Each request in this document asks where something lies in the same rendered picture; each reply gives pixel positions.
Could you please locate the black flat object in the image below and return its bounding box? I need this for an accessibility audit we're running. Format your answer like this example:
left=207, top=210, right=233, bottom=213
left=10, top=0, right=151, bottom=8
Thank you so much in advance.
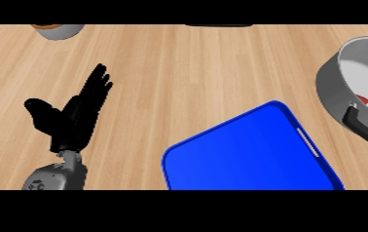
left=185, top=23, right=255, bottom=28

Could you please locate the grey metal pot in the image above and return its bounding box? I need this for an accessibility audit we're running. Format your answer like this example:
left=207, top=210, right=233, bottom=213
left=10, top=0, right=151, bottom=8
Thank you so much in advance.
left=316, top=35, right=368, bottom=138

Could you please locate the blue tray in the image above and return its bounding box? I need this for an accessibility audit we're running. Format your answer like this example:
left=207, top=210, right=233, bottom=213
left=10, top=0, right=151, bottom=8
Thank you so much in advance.
left=161, top=99, right=347, bottom=191

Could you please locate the grey cup with orange content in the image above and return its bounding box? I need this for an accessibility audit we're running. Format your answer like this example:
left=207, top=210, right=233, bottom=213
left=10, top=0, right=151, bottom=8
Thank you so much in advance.
left=30, top=23, right=88, bottom=42

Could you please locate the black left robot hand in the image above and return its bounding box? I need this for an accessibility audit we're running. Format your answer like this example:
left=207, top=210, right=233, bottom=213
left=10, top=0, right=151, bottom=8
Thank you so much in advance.
left=24, top=62, right=116, bottom=154

